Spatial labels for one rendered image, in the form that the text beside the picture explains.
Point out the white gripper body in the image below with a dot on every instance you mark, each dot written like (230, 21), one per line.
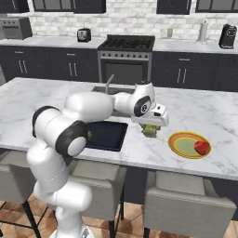
(148, 120)

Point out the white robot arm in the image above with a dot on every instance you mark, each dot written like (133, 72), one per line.
(83, 107)

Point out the green asparagus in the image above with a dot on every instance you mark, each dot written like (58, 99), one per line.
(151, 131)

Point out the black tray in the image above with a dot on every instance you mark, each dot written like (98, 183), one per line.
(108, 134)

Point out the yellow and green plate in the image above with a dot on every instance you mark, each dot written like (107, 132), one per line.
(183, 145)

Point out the green brussel sprout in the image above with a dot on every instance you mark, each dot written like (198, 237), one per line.
(89, 135)

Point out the grey sink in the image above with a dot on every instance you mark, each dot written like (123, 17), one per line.
(119, 90)

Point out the grey tap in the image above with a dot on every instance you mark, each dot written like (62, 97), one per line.
(108, 83)

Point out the steel oven with hob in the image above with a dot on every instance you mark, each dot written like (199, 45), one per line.
(126, 63)

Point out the dark base cupboards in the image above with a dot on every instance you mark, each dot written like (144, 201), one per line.
(49, 63)
(195, 71)

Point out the grey upholstered stool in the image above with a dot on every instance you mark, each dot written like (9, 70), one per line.
(186, 207)
(14, 184)
(103, 186)

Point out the paper towel holder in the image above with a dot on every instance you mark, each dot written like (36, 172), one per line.
(203, 31)

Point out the black toaster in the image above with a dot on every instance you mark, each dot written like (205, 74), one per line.
(84, 35)

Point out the black coffee machine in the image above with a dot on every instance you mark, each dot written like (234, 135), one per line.
(227, 36)

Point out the grey microwave oven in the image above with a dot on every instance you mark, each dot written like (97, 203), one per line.
(15, 28)

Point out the grey wall socket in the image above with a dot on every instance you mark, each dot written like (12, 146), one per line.
(169, 33)

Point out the dark wall cupboards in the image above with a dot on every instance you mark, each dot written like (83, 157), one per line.
(62, 5)
(198, 5)

